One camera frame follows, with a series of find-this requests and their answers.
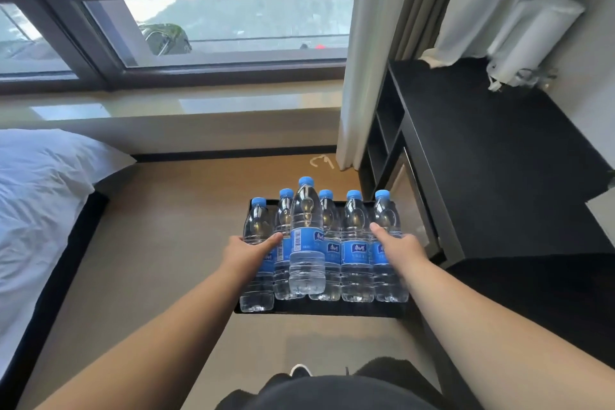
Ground person's left hand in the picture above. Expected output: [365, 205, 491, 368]
[222, 233, 284, 288]

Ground person's right hand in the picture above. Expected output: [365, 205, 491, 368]
[369, 223, 436, 286]

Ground black serving tray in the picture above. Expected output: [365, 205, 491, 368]
[234, 198, 410, 319]

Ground person's left forearm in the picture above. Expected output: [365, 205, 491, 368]
[33, 258, 251, 410]

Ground person's right forearm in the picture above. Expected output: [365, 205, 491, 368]
[399, 258, 615, 410]

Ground row of water bottles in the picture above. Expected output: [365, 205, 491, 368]
[239, 176, 410, 313]

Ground glass fronted mini fridge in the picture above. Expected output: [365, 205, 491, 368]
[383, 147, 441, 258]

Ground black desk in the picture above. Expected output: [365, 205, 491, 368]
[358, 58, 615, 265]

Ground person's black shorts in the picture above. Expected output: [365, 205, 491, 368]
[215, 357, 453, 410]

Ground black low cabinet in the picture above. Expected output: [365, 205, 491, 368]
[417, 252, 615, 410]

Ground white sheer curtain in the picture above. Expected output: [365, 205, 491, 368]
[335, 0, 415, 171]

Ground beige stone windowsill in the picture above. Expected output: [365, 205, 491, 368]
[0, 80, 345, 133]

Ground white fabric tie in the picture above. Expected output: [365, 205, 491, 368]
[487, 65, 559, 92]

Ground dark parked car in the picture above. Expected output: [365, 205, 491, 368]
[139, 23, 193, 56]

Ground white bed duvet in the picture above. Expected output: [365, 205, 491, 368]
[0, 128, 138, 377]

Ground white bundled fabric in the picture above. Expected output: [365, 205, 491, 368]
[420, 0, 607, 88]

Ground black bed frame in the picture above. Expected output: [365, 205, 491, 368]
[0, 191, 110, 410]

